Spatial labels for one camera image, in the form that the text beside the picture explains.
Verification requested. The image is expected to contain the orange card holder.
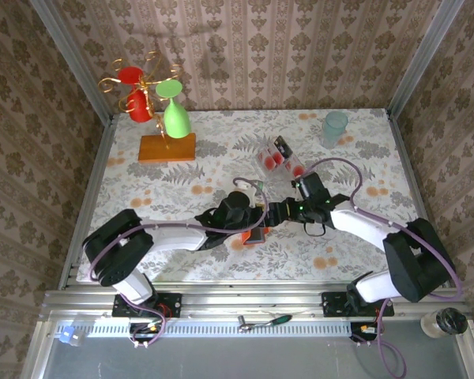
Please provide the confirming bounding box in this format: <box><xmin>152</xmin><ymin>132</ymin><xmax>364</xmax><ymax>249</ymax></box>
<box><xmin>240</xmin><ymin>226</ymin><xmax>271</xmax><ymax>248</ymax></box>

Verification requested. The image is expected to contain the black credit card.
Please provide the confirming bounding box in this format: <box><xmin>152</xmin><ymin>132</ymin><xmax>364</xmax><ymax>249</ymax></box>
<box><xmin>274</xmin><ymin>135</ymin><xmax>294</xmax><ymax>156</ymax></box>

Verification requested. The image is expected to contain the floral tablecloth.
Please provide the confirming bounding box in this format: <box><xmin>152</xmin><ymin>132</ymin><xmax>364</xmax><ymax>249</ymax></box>
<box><xmin>77</xmin><ymin>109</ymin><xmax>439</xmax><ymax>283</ymax></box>

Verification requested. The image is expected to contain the translucent blue cup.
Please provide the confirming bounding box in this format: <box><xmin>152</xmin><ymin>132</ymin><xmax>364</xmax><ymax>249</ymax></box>
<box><xmin>320</xmin><ymin>111</ymin><xmax>349</xmax><ymax>150</ymax></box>

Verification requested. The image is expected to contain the green wine glass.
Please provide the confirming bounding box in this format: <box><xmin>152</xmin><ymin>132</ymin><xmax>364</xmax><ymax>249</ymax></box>
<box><xmin>155</xmin><ymin>78</ymin><xmax>192</xmax><ymax>140</ymax></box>

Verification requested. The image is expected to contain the red wine glass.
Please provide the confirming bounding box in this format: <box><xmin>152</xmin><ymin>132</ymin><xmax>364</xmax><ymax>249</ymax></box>
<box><xmin>117</xmin><ymin>66</ymin><xmax>156</xmax><ymax>123</ymax></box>

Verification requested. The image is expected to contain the glass jar black lid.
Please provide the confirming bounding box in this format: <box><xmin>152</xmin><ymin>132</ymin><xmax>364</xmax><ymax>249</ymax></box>
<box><xmin>419</xmin><ymin>307</ymin><xmax>469</xmax><ymax>340</ymax></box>

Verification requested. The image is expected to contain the blue and white plug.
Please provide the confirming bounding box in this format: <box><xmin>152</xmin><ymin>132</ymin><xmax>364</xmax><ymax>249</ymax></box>
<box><xmin>57</xmin><ymin>325</ymin><xmax>84</xmax><ymax>347</ymax></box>

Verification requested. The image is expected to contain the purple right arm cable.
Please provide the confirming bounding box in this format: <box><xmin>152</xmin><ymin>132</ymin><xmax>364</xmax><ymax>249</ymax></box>
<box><xmin>302</xmin><ymin>157</ymin><xmax>464</xmax><ymax>378</ymax></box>

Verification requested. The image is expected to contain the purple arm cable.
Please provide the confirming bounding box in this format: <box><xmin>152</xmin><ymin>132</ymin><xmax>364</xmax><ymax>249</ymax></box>
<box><xmin>302</xmin><ymin>157</ymin><xmax>464</xmax><ymax>378</ymax></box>
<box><xmin>88</xmin><ymin>177</ymin><xmax>269</xmax><ymax>349</ymax></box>

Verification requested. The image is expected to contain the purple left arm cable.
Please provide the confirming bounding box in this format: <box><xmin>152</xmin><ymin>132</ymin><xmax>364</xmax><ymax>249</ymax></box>
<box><xmin>88</xmin><ymin>177</ymin><xmax>269</xmax><ymax>349</ymax></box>

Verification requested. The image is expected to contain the aluminium front rail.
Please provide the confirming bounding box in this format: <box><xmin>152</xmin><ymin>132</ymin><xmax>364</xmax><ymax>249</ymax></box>
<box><xmin>39</xmin><ymin>280</ymin><xmax>471</xmax><ymax>321</ymax></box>

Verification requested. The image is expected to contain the gold wire rack wooden base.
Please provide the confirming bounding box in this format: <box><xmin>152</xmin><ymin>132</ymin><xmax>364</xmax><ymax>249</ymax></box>
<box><xmin>97</xmin><ymin>50</ymin><xmax>198</xmax><ymax>163</ymax></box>

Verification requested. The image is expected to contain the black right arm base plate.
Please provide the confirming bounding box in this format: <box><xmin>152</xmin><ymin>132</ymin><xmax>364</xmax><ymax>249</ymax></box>
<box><xmin>322</xmin><ymin>291</ymin><xmax>395</xmax><ymax>318</ymax></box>

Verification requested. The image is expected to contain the aluminium side rail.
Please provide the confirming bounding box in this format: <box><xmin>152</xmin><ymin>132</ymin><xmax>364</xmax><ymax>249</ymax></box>
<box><xmin>58</xmin><ymin>116</ymin><xmax>118</xmax><ymax>289</ymax></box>
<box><xmin>386</xmin><ymin>110</ymin><xmax>451</xmax><ymax>289</ymax></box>

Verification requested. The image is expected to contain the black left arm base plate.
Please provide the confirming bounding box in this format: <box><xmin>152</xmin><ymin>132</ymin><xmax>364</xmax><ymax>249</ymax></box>
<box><xmin>112</xmin><ymin>292</ymin><xmax>182</xmax><ymax>319</ymax></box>

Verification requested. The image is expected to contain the ratchet wrench green handle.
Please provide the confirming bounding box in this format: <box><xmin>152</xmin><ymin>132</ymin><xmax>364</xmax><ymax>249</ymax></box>
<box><xmin>237</xmin><ymin>313</ymin><xmax>294</xmax><ymax>332</ymax></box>

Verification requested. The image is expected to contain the slotted white cable duct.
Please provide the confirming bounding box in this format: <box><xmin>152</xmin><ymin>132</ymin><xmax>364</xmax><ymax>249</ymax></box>
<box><xmin>82</xmin><ymin>323</ymin><xmax>352</xmax><ymax>339</ymax></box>

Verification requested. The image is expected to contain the aluminium frame post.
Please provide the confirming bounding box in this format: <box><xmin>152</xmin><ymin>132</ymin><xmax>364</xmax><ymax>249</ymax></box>
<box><xmin>386</xmin><ymin>0</ymin><xmax>465</xmax><ymax>119</ymax></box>
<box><xmin>28</xmin><ymin>0</ymin><xmax>115</xmax><ymax>124</ymax></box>

